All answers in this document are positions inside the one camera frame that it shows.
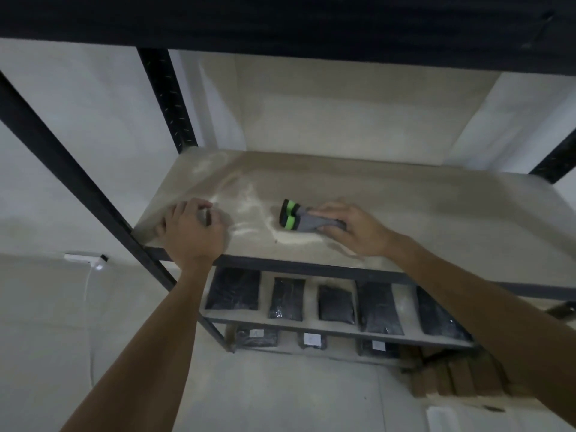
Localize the person's right hand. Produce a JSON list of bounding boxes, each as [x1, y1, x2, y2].
[[310, 201, 401, 259]]

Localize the person's left hand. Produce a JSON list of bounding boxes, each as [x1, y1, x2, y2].
[[160, 198, 231, 269]]

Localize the grey handheld tool green rings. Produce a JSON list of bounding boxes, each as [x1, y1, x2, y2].
[[279, 199, 348, 235]]

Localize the person's right forearm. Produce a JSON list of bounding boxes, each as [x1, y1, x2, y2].
[[389, 234, 576, 429]]

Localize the person's left forearm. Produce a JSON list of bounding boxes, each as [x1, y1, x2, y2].
[[61, 258, 218, 432]]

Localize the black plastic packet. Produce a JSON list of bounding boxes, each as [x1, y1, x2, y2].
[[416, 286, 474, 343], [205, 267, 262, 311], [268, 277, 306, 321], [318, 284, 356, 325], [355, 280, 405, 336]]

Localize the black packet with white label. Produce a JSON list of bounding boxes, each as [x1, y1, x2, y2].
[[297, 331, 328, 351], [234, 326, 279, 350], [358, 339, 401, 359]]

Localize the white power strip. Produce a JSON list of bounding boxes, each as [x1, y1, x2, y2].
[[64, 252, 110, 270]]

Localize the black metal shelving rack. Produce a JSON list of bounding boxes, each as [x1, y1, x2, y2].
[[0, 0, 576, 369]]

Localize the stack of brown cardboard boxes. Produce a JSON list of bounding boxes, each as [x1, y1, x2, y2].
[[400, 345, 534, 399]]

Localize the white flat box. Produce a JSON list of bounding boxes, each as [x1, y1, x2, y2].
[[425, 397, 576, 432]]

